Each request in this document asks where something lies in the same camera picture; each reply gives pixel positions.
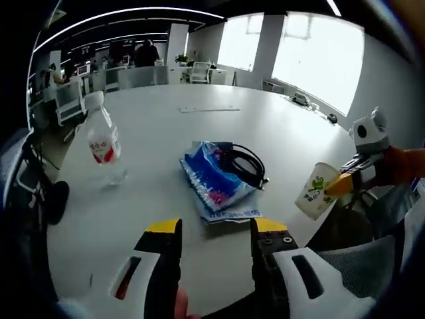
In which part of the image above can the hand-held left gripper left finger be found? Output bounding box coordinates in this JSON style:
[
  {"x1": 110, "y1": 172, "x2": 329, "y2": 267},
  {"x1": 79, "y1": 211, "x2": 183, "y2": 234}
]
[{"x1": 99, "y1": 217, "x2": 183, "y2": 319}]

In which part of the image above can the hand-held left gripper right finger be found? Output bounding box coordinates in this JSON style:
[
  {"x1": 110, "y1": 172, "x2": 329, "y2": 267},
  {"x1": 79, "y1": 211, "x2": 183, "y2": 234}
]
[{"x1": 250, "y1": 217, "x2": 376, "y2": 319}]

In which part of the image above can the white paper cup green print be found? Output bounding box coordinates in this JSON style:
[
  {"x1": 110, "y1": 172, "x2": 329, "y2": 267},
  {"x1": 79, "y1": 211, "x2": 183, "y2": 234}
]
[{"x1": 294, "y1": 161, "x2": 341, "y2": 221}]

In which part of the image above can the black cable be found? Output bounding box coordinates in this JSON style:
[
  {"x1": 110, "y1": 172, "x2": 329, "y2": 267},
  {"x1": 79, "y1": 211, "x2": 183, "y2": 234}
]
[{"x1": 217, "y1": 142, "x2": 268, "y2": 192}]

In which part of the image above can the blue packet with pink spot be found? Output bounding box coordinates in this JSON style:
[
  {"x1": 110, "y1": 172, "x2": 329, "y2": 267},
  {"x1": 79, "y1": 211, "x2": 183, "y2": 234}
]
[{"x1": 179, "y1": 141, "x2": 258, "y2": 213}]

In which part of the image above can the clear plastic water bottle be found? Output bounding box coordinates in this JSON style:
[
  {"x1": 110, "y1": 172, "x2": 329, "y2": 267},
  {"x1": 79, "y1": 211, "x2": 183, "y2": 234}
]
[{"x1": 84, "y1": 91, "x2": 129, "y2": 189}]

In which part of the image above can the white round tabletop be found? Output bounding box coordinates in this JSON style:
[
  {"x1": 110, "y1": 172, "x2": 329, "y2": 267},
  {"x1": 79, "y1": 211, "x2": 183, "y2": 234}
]
[{"x1": 46, "y1": 82, "x2": 358, "y2": 308}]

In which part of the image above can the person's left hand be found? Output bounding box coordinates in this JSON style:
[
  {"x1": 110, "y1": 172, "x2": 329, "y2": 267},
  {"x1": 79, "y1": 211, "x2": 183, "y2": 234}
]
[{"x1": 174, "y1": 287, "x2": 192, "y2": 319}]

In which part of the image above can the grey mesh chair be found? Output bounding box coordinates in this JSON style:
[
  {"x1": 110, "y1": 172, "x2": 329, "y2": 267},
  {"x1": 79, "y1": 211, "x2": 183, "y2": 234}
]
[{"x1": 317, "y1": 232, "x2": 408, "y2": 300}]

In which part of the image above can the large window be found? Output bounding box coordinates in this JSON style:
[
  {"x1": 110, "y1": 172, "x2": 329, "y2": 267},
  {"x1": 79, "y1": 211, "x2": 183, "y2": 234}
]
[
  {"x1": 217, "y1": 13, "x2": 265, "y2": 72},
  {"x1": 272, "y1": 13, "x2": 365, "y2": 117}
]

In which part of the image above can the person's white shirt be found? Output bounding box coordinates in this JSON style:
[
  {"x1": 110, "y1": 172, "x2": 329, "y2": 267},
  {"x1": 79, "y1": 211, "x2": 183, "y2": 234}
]
[{"x1": 396, "y1": 195, "x2": 425, "y2": 300}]

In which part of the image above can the black stand base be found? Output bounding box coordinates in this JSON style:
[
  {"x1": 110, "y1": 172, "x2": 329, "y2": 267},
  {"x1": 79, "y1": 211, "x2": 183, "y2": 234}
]
[{"x1": 49, "y1": 181, "x2": 70, "y2": 225}]

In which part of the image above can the white office chair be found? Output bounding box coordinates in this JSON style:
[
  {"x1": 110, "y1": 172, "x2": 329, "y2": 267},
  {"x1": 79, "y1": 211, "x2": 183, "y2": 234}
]
[
  {"x1": 54, "y1": 81, "x2": 88, "y2": 126},
  {"x1": 191, "y1": 61, "x2": 213, "y2": 84}
]

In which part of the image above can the white desk partition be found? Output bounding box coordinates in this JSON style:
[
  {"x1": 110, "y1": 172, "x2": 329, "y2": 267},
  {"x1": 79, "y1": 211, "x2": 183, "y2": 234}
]
[{"x1": 118, "y1": 64, "x2": 169, "y2": 90}]

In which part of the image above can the table cable cover strip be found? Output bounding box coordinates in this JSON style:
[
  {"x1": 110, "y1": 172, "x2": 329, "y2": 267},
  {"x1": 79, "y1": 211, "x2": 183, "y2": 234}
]
[{"x1": 179, "y1": 105, "x2": 240, "y2": 113}]

